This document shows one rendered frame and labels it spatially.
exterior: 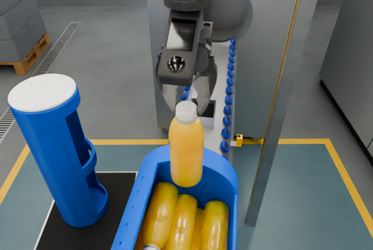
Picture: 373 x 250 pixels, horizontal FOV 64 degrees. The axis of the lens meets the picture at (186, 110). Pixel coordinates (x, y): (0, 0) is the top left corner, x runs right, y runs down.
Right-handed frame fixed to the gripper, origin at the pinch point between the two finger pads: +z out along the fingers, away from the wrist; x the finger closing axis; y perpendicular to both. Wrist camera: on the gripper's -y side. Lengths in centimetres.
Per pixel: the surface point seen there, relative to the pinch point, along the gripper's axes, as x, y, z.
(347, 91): -112, 187, 119
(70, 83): 62, 60, 42
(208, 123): -1, 52, 50
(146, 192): 8.9, -2.3, 23.7
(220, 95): -5, 77, 53
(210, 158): -4.4, 9.6, 23.0
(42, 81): 76, 60, 42
